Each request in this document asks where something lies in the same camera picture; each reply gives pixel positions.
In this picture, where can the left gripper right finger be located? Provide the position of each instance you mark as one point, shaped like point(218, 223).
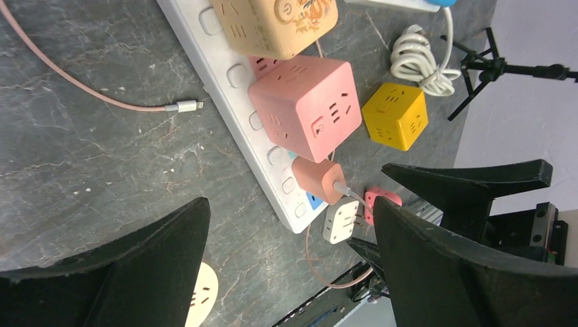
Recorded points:
point(439, 278)

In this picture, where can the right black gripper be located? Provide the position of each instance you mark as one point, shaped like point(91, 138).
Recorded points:
point(465, 196)

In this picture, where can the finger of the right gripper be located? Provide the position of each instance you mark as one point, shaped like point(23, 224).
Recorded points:
point(370, 253)

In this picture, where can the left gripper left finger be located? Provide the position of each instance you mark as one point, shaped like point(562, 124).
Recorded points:
point(145, 278)

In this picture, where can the white usb charger plug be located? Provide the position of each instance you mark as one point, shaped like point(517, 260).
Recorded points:
point(340, 220)

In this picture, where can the pink round socket base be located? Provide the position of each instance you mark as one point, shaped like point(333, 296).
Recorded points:
point(204, 296)

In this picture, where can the small salmon charger plug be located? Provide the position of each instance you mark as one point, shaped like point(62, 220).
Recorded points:
point(318, 178)

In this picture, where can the yellow cube adapter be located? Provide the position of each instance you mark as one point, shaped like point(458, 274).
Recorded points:
point(395, 115)

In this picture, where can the pink cube adapter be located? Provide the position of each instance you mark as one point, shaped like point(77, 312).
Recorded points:
point(308, 105)

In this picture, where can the white power strip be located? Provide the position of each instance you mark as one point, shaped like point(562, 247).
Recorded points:
point(419, 5)
point(226, 76)

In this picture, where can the beige cube adapter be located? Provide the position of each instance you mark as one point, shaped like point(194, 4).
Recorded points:
point(275, 29)

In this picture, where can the light blue square plug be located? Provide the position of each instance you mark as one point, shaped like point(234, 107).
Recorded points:
point(442, 3)

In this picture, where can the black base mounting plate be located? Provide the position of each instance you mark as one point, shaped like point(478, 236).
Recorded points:
point(329, 306)

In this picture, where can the small blue usb charger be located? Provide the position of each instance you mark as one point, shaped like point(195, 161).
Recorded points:
point(314, 201)

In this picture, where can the grey microphone on stand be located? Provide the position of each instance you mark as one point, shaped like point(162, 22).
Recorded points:
point(481, 68)

